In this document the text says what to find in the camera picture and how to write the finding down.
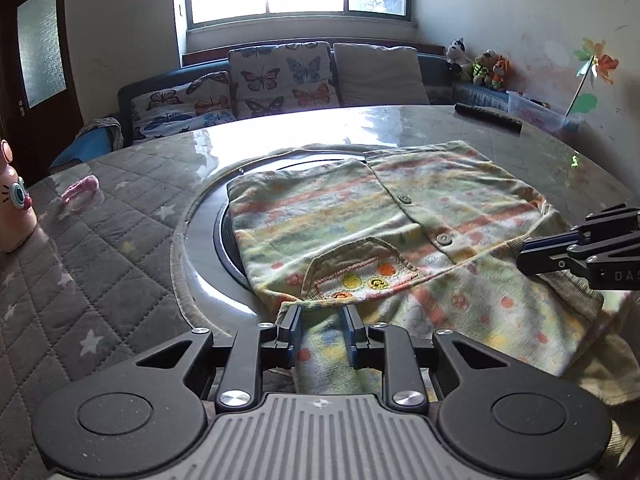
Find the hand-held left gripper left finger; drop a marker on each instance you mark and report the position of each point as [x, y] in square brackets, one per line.
[296, 332]

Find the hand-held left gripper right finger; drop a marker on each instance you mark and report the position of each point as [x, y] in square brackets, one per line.
[351, 335]

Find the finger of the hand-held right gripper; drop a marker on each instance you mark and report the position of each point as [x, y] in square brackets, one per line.
[537, 262]
[550, 244]

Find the green patterned child's shirt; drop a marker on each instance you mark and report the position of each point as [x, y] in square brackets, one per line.
[350, 210]

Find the grey cloth on sofa arm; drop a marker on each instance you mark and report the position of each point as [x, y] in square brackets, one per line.
[102, 130]

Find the clear plastic storage box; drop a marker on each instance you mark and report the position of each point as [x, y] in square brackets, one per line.
[542, 115]

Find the round built-in hotplate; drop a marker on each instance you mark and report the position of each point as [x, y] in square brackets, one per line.
[200, 240]

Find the black remote control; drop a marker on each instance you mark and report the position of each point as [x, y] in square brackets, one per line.
[487, 116]

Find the orange plush fox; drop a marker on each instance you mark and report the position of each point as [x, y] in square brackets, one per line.
[500, 72]

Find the colourful pinwheel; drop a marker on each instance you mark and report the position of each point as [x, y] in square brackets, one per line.
[597, 62]

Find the brown plush bear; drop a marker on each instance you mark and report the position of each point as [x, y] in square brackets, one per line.
[482, 67]

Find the blue sofa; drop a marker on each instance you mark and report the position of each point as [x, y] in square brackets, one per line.
[440, 72]

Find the black and white plush toy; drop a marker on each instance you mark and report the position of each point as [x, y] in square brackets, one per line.
[457, 57]

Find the plain grey cushion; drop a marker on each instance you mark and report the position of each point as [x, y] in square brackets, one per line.
[380, 75]

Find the flat butterfly print cushion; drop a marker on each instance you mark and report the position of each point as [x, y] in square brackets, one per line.
[185, 105]

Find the upright butterfly print cushion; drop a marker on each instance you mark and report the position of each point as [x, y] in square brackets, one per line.
[280, 77]

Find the small pink toy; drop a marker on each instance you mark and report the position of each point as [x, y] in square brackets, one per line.
[80, 189]

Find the pink toy figure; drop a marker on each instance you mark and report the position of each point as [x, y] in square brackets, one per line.
[15, 210]

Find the dark wooden door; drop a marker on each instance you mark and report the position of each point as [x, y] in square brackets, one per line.
[35, 50]

